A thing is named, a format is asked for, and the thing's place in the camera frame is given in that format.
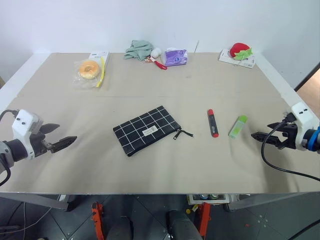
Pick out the grey table leg brace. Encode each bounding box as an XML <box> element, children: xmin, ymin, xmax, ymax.
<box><xmin>0</xmin><ymin>192</ymin><xmax>70</xmax><ymax>213</ymax></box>

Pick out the black checkered zipper pouch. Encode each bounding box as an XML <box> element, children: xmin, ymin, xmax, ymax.
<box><xmin>112</xmin><ymin>105</ymin><xmax>196</xmax><ymax>158</ymax></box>

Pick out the white fluffy ball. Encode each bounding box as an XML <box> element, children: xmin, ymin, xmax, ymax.
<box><xmin>150</xmin><ymin>47</ymin><xmax>163</xmax><ymax>59</ymax></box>

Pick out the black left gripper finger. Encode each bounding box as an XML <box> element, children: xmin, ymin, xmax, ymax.
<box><xmin>46</xmin><ymin>135</ymin><xmax>78</xmax><ymax>154</ymax></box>
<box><xmin>40</xmin><ymin>122</ymin><xmax>61</xmax><ymax>135</ymax></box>

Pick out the purple tissue pack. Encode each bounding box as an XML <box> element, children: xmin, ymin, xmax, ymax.
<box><xmin>160</xmin><ymin>47</ymin><xmax>189</xmax><ymax>67</ymax></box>

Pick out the beige table cover sheet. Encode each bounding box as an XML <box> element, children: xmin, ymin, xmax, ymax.
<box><xmin>0</xmin><ymin>51</ymin><xmax>320</xmax><ymax>195</ymax></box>

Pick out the green transparent plastic block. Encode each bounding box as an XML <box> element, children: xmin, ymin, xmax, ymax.
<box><xmin>227</xmin><ymin>114</ymin><xmax>249</xmax><ymax>139</ymax></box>

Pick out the white tray with cans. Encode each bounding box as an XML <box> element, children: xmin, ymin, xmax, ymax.
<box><xmin>188</xmin><ymin>193</ymin><xmax>230</xmax><ymax>206</ymax></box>

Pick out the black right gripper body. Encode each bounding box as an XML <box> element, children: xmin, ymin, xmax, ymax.
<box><xmin>276</xmin><ymin>123</ymin><xmax>299</xmax><ymax>150</ymax></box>

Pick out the dark rounded shape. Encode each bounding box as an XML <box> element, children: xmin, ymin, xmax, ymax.
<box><xmin>165</xmin><ymin>209</ymin><xmax>201</xmax><ymax>240</ymax></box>

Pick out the red and black marker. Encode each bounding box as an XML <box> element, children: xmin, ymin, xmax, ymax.
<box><xmin>206</xmin><ymin>108</ymin><xmax>220</xmax><ymax>139</ymax></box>

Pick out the red-handled small brush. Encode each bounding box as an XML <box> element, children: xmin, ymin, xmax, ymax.
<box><xmin>146</xmin><ymin>56</ymin><xmax>168</xmax><ymax>72</ymax></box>

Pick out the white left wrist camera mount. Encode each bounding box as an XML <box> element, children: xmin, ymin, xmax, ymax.
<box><xmin>11</xmin><ymin>109</ymin><xmax>45</xmax><ymax>161</ymax></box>

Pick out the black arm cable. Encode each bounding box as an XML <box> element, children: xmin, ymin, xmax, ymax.
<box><xmin>260</xmin><ymin>113</ymin><xmax>320</xmax><ymax>181</ymax></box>
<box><xmin>0</xmin><ymin>109</ymin><xmax>19</xmax><ymax>187</ymax></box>

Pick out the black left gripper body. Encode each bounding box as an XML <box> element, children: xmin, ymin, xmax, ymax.
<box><xmin>29</xmin><ymin>131</ymin><xmax>51</xmax><ymax>158</ymax></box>

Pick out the orange donut in plastic bag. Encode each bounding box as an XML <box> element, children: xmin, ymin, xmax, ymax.
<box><xmin>72</xmin><ymin>56</ymin><xmax>106</xmax><ymax>91</ymax></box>

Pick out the white flat carton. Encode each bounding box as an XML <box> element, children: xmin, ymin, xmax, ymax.
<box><xmin>88</xmin><ymin>50</ymin><xmax>110</xmax><ymax>69</ymax></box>

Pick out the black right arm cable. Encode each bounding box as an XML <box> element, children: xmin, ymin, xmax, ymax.
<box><xmin>260</xmin><ymin>113</ymin><xmax>320</xmax><ymax>181</ymax></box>

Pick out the red strawberry plush toy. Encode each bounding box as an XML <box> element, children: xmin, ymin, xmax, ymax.
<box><xmin>229</xmin><ymin>42</ymin><xmax>254</xmax><ymax>61</ymax></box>

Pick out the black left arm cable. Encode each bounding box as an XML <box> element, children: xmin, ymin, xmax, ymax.
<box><xmin>0</xmin><ymin>109</ymin><xmax>19</xmax><ymax>187</ymax></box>

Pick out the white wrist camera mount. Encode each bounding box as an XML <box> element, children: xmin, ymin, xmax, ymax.
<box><xmin>290</xmin><ymin>101</ymin><xmax>320</xmax><ymax>151</ymax></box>
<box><xmin>11</xmin><ymin>109</ymin><xmax>45</xmax><ymax>161</ymax></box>

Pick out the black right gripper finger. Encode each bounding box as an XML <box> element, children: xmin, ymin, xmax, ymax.
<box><xmin>266</xmin><ymin>121</ymin><xmax>286</xmax><ymax>130</ymax></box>
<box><xmin>250</xmin><ymin>132</ymin><xmax>280</xmax><ymax>146</ymax></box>

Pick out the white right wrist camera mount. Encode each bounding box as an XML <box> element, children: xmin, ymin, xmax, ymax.
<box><xmin>290</xmin><ymin>101</ymin><xmax>320</xmax><ymax>151</ymax></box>

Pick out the white booklet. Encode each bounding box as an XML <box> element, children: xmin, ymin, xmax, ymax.
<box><xmin>218</xmin><ymin>48</ymin><xmax>256</xmax><ymax>69</ymax></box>

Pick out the green crumpled cloth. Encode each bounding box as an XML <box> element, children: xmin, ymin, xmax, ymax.
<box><xmin>123</xmin><ymin>39</ymin><xmax>155</xmax><ymax>62</ymax></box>

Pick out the red metal stand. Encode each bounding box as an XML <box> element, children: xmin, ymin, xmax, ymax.
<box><xmin>90</xmin><ymin>201</ymin><xmax>105</xmax><ymax>240</ymax></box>
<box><xmin>192</xmin><ymin>201</ymin><xmax>211</xmax><ymax>240</ymax></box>

